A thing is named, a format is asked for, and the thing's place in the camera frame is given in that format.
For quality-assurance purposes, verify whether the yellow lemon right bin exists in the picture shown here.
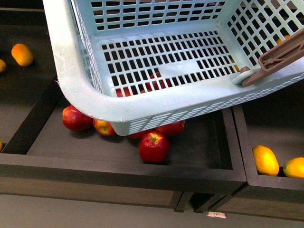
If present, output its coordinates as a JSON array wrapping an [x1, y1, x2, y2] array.
[[283, 157, 304, 179]]

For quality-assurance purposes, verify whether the red apple front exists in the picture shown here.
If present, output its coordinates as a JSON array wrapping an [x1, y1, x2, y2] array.
[[138, 131, 170, 163]]

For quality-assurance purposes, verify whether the red apple under basket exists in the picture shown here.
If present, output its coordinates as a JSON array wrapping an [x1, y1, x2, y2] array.
[[127, 120, 185, 140]]

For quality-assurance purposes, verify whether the orange mango left bin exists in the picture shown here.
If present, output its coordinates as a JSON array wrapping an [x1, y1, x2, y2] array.
[[11, 43, 34, 67]]

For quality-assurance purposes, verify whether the red apple left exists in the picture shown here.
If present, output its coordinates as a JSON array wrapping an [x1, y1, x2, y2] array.
[[62, 105, 93, 132]]

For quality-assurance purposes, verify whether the dark wooden right crate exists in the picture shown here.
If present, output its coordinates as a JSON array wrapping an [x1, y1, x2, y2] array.
[[231, 90, 304, 198]]

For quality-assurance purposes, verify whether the brown basket handle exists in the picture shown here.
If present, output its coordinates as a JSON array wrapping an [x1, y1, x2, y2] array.
[[241, 29, 304, 87]]

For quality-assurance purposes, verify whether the dark wooden apple crate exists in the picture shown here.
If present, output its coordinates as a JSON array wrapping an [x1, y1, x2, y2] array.
[[0, 76, 247, 195]]

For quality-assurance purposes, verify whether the yellow mango right bin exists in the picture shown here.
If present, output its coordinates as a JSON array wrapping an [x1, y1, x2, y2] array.
[[252, 145, 280, 176]]

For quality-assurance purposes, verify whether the light blue plastic basket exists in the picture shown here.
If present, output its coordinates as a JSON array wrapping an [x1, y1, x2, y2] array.
[[43, 0, 304, 136]]

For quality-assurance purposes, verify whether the red yellow apple small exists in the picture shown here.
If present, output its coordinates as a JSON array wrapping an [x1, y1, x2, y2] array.
[[93, 119, 116, 136]]

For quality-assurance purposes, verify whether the yellow lemon left edge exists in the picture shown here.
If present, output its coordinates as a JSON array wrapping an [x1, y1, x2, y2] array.
[[0, 59, 6, 73]]

